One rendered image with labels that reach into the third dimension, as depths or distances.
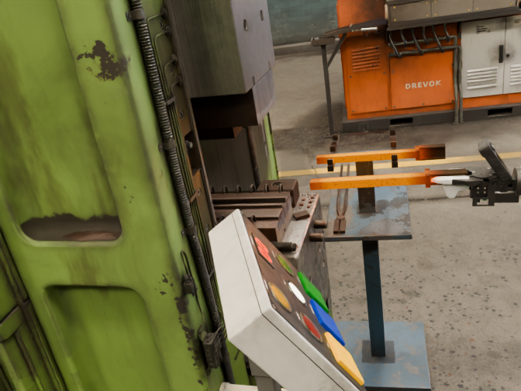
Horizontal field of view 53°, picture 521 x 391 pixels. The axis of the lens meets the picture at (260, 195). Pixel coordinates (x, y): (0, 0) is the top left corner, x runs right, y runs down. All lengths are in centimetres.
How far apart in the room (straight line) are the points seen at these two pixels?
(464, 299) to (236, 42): 191
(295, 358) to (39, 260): 74
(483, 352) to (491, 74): 306
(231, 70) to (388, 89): 380
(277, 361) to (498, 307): 198
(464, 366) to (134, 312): 148
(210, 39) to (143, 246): 48
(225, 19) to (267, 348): 72
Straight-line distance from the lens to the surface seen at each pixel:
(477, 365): 241
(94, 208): 126
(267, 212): 147
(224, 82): 123
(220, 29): 121
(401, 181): 142
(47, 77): 119
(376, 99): 495
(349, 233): 186
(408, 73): 491
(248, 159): 174
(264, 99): 136
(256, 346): 80
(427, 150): 178
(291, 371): 84
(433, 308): 268
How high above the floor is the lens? 166
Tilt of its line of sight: 25 degrees down
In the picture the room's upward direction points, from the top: 10 degrees counter-clockwise
